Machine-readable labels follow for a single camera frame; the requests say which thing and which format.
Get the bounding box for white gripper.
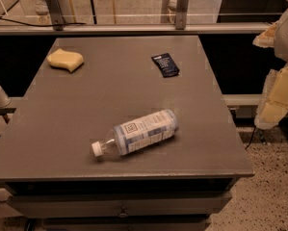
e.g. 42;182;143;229
252;9;288;130

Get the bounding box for blue label plastic bottle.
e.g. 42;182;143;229
91;109;178;157

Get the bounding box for yellow sponge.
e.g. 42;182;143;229
46;49;84;73

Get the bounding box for grey drawer cabinet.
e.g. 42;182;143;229
0;36;252;231

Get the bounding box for black cable on floor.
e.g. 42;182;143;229
244;125;258;151

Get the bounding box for metal railing frame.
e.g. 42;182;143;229
0;0;288;37

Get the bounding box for black cable on rail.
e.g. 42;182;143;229
0;16;87;28

